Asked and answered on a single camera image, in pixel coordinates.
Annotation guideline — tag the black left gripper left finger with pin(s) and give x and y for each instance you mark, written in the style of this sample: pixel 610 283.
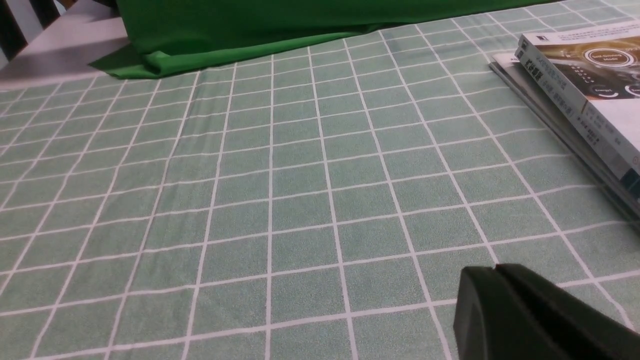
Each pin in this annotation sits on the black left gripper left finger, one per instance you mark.
pixel 492 323

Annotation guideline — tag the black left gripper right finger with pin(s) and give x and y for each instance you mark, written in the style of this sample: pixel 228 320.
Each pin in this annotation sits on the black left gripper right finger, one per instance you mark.
pixel 580 330

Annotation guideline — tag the green checkered tablecloth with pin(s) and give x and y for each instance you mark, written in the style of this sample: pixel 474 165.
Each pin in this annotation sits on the green checkered tablecloth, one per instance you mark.
pixel 314 204

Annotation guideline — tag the white book underneath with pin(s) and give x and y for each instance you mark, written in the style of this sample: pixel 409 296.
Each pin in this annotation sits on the white book underneath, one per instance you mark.
pixel 565 125

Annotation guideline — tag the white self-driving textbook top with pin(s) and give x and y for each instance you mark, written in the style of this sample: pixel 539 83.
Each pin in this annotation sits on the white self-driving textbook top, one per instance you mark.
pixel 592 76

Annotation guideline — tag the green backdrop cloth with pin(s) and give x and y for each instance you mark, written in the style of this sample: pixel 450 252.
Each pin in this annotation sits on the green backdrop cloth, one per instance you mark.
pixel 171 37

